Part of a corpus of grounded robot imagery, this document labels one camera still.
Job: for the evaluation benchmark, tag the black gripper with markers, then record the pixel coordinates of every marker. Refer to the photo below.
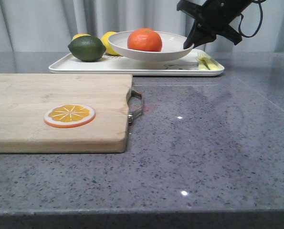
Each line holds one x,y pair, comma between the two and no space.
211,19

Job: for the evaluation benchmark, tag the beige round plate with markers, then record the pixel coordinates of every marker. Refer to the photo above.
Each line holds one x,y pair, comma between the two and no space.
172,47

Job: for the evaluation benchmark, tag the orange mandarin fruit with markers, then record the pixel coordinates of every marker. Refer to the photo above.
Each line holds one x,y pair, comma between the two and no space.
145,39

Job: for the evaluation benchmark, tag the white rectangular tray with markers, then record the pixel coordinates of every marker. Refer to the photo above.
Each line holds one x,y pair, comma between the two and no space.
185,66

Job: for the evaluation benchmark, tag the yellow plastic fork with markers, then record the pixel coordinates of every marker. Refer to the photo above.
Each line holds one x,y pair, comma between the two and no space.
205,63

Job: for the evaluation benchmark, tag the yellow lemon right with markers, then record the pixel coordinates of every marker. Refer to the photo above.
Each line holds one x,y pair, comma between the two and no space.
104,40

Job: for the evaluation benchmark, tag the yellow lemon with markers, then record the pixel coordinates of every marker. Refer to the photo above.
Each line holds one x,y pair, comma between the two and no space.
79,35
104,40

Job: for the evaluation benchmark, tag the green lime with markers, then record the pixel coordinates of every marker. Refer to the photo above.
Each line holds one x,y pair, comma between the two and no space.
87,48

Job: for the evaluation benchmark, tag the yellow lemon left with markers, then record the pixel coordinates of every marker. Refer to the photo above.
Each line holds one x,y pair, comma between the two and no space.
79,35

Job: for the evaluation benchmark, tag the orange slice toy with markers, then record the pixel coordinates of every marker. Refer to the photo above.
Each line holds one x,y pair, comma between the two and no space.
69,116

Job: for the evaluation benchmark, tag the wooden cutting board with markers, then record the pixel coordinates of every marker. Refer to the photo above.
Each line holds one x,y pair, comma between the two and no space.
25,98

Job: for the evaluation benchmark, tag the grey curtain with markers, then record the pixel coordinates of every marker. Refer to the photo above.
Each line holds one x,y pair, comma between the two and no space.
49,25

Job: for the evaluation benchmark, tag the metal cutting board handle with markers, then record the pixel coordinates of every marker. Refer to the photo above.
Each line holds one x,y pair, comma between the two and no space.
136,106

